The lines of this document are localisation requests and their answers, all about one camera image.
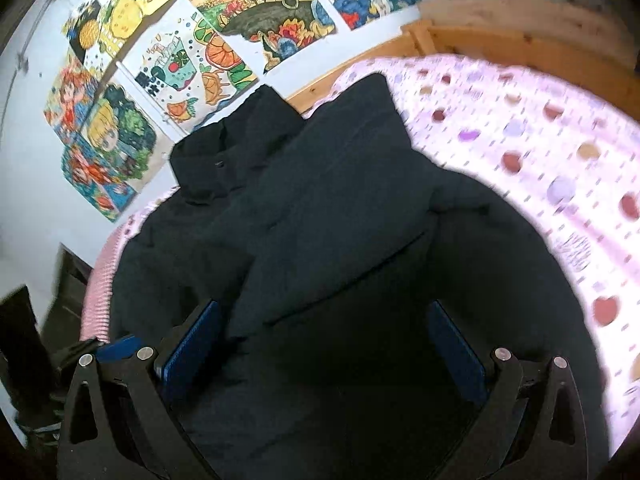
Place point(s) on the wooden bed frame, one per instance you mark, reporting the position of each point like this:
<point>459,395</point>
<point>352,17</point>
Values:
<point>500,40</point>

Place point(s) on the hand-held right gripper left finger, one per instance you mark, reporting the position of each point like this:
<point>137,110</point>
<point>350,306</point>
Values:
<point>192,347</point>

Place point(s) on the group of colourful wall drawings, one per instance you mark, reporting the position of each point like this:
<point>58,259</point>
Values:
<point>230,45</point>

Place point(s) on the pink apple print quilt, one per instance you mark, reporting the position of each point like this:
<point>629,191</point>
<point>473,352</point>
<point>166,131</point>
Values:
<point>525,135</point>

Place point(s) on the red checked bed sheet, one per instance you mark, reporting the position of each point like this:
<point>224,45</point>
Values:
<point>97,290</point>

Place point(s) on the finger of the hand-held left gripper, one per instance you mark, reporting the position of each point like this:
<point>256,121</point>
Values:
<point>117,349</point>

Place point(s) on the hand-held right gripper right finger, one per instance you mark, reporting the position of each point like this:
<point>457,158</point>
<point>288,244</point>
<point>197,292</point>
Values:
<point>457,350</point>

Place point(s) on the dark cabinet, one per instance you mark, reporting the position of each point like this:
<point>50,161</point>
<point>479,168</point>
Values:
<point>45,320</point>

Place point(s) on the black padded jacket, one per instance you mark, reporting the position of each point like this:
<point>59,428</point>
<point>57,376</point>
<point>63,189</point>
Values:
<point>325,210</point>

